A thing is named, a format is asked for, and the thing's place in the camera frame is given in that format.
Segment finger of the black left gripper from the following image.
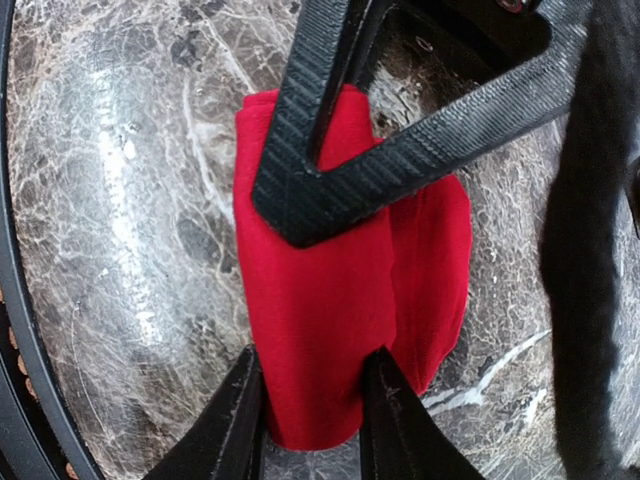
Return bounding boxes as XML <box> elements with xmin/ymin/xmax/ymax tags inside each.
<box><xmin>252</xmin><ymin>1</ymin><xmax>371</xmax><ymax>220</ymax></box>
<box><xmin>269</xmin><ymin>1</ymin><xmax>590</xmax><ymax>247</ymax></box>

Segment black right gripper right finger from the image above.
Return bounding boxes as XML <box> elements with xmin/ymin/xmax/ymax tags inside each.
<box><xmin>359</xmin><ymin>347</ymin><xmax>482</xmax><ymax>480</ymax></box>

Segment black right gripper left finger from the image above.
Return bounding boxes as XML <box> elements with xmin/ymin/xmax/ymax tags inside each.
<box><xmin>144</xmin><ymin>345</ymin><xmax>264</xmax><ymax>480</ymax></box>

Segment red sock with white pattern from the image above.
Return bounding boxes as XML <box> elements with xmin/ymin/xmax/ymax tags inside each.
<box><xmin>233</xmin><ymin>90</ymin><xmax>472</xmax><ymax>451</ymax></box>

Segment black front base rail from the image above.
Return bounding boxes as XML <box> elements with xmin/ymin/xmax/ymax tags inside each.
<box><xmin>1</xmin><ymin>1</ymin><xmax>104</xmax><ymax>479</ymax></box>

